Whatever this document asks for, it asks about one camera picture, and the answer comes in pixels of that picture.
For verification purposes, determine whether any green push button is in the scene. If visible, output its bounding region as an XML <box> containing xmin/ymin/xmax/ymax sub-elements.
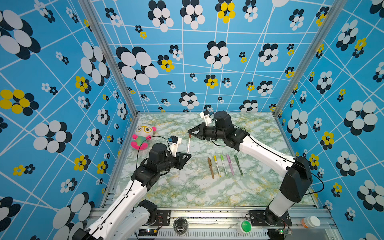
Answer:
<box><xmin>236</xmin><ymin>220</ymin><xmax>252</xmax><ymax>235</ymax></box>

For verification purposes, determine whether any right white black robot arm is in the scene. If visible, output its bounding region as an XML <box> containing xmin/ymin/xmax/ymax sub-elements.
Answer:
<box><xmin>188</xmin><ymin>111</ymin><xmax>313</xmax><ymax>225</ymax></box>

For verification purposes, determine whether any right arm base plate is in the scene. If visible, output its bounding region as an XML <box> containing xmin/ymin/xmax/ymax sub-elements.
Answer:
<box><xmin>246</xmin><ymin>210</ymin><xmax>293</xmax><ymax>228</ymax></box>

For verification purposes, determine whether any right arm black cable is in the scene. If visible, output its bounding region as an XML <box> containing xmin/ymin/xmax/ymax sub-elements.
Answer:
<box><xmin>233</xmin><ymin>122</ymin><xmax>325</xmax><ymax>196</ymax></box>

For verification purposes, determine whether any white pen brown tip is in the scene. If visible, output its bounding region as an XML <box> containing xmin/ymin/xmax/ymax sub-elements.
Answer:
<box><xmin>187</xmin><ymin>137</ymin><xmax>192</xmax><ymax>154</ymax></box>

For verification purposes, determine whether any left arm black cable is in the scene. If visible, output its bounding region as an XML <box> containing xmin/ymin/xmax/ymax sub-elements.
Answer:
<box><xmin>135</xmin><ymin>135</ymin><xmax>170</xmax><ymax>181</ymax></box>

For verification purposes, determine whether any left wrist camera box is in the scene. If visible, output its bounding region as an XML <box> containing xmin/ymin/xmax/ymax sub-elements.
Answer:
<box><xmin>168</xmin><ymin>136</ymin><xmax>182</xmax><ymax>157</ymax></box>

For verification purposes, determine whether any white pen yellow tip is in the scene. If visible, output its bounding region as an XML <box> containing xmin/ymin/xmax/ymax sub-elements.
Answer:
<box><xmin>214</xmin><ymin>155</ymin><xmax>222</xmax><ymax>177</ymax></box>

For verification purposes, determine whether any white orange bottle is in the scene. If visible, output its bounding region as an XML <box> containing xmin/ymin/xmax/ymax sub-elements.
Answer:
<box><xmin>301</xmin><ymin>216</ymin><xmax>321</xmax><ymax>229</ymax></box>

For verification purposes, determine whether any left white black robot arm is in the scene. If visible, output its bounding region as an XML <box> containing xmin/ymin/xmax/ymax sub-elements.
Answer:
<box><xmin>72</xmin><ymin>143</ymin><xmax>192</xmax><ymax>240</ymax></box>

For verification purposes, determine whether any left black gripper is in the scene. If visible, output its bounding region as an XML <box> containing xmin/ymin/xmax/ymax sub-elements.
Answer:
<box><xmin>157</xmin><ymin>151</ymin><xmax>192</xmax><ymax>174</ymax></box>

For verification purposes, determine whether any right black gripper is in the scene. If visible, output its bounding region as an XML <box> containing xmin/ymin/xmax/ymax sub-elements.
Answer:
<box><xmin>188</xmin><ymin>123</ymin><xmax>227</xmax><ymax>142</ymax></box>

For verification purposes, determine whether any pink gel pen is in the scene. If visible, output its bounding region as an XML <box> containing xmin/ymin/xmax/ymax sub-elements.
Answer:
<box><xmin>227</xmin><ymin>155</ymin><xmax>235</xmax><ymax>176</ymax></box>

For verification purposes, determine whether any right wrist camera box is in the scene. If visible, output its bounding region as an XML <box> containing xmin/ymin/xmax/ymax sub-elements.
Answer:
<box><xmin>200</xmin><ymin>110</ymin><xmax>214</xmax><ymax>127</ymax></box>

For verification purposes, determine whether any green gel pen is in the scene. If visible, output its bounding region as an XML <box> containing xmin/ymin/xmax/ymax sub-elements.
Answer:
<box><xmin>234</xmin><ymin>155</ymin><xmax>244</xmax><ymax>176</ymax></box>

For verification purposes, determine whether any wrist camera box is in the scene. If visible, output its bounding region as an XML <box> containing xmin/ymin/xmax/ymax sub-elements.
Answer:
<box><xmin>200</xmin><ymin>110</ymin><xmax>214</xmax><ymax>127</ymax></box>
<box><xmin>168</xmin><ymin>136</ymin><xmax>182</xmax><ymax>157</ymax></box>

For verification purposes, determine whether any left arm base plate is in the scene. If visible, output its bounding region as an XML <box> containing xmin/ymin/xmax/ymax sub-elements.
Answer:
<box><xmin>145</xmin><ymin>209</ymin><xmax>171</xmax><ymax>227</ymax></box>

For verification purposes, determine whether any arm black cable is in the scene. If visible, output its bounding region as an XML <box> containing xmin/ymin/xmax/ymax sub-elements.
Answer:
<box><xmin>135</xmin><ymin>135</ymin><xmax>170</xmax><ymax>181</ymax></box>
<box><xmin>233</xmin><ymin>122</ymin><xmax>325</xmax><ymax>196</ymax></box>

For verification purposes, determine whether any white pink plush toy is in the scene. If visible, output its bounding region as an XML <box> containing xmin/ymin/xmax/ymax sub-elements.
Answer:
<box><xmin>131</xmin><ymin>126</ymin><xmax>157</xmax><ymax>150</ymax></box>

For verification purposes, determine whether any brown gel pen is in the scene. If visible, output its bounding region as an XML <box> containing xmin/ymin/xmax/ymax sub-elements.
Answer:
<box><xmin>207</xmin><ymin>157</ymin><xmax>215</xmax><ymax>179</ymax></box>

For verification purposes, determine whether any white pen green tip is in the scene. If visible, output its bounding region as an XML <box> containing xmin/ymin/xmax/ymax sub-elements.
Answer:
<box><xmin>220</xmin><ymin>155</ymin><xmax>228</xmax><ymax>176</ymax></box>

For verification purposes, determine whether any aluminium front frame rail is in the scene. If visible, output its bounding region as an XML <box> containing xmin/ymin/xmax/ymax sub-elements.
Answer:
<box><xmin>86</xmin><ymin>206</ymin><xmax>337</xmax><ymax>232</ymax></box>

